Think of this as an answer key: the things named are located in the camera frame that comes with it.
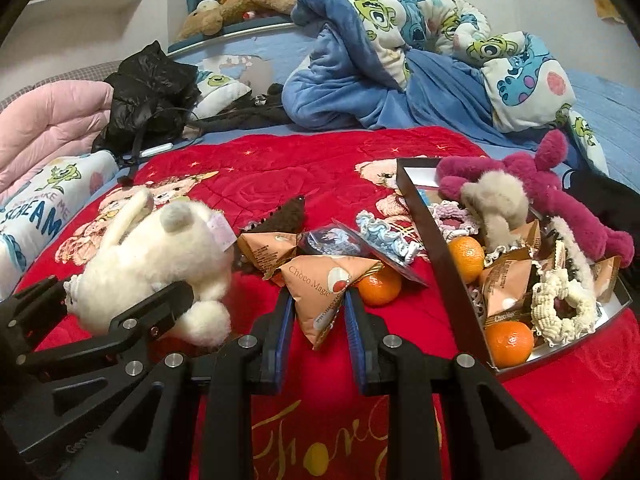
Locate orange choco snack packet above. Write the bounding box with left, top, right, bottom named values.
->
left=279, top=255, right=383, bottom=348

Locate tangerine in box front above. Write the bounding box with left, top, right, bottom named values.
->
left=485, top=321, right=535, bottom=368

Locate tangerine in box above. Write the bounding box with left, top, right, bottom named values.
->
left=448, top=236, right=485, bottom=284
left=485, top=321, right=535, bottom=368

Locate orange tangerine on quilt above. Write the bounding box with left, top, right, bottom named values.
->
left=356, top=266, right=402, bottom=307

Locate orange snack packet left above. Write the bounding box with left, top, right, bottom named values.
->
left=238, top=232, right=298, bottom=280

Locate snack packet in box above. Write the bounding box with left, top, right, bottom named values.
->
left=480, top=257, right=534, bottom=326

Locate blue white scrunchie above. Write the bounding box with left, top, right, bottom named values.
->
left=356, top=210, right=422, bottom=264

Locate tangerine in box back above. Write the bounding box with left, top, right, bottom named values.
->
left=448, top=236, right=485, bottom=284

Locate clear packaged hair accessory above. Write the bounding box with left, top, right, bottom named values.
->
left=298, top=221, right=427, bottom=286

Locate black framed tray box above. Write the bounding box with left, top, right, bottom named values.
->
left=396, top=157, right=632, bottom=375

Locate brown knitted scrunchie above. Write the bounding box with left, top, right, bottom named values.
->
left=240, top=195, right=305, bottom=234

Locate white plush bear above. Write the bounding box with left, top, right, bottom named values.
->
left=64, top=188, right=236, bottom=348

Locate cream knitted scrunchie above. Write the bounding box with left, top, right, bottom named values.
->
left=530, top=216, right=599, bottom=348

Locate red printed quilt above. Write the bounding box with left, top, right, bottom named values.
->
left=14, top=124, right=640, bottom=480

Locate pink white scrunchie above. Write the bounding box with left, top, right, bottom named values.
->
left=427, top=200, right=480, bottom=242

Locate beige plush toy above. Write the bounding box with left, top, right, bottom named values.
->
left=460, top=170, right=529, bottom=252

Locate monster print white pillow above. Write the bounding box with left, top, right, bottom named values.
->
left=0, top=151, right=118, bottom=298

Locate magenta plush bear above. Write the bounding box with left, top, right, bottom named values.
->
left=436, top=129, right=634, bottom=268

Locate black bag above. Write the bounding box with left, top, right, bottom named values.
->
left=562, top=169, right=640, bottom=249

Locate small monster print pillow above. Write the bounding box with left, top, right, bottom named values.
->
left=192, top=70, right=252, bottom=120

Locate black puffer jacket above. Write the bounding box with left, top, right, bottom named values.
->
left=92, top=41, right=200, bottom=157

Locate pink quilted blanket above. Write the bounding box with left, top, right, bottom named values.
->
left=0, top=80, right=113, bottom=202

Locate monster print blue blanket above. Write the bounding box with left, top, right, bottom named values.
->
left=282, top=0, right=608, bottom=171

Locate blue bed sheet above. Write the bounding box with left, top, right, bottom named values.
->
left=168, top=18, right=639, bottom=190

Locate brown teddy bear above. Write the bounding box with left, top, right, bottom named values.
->
left=177, top=0, right=296, bottom=40

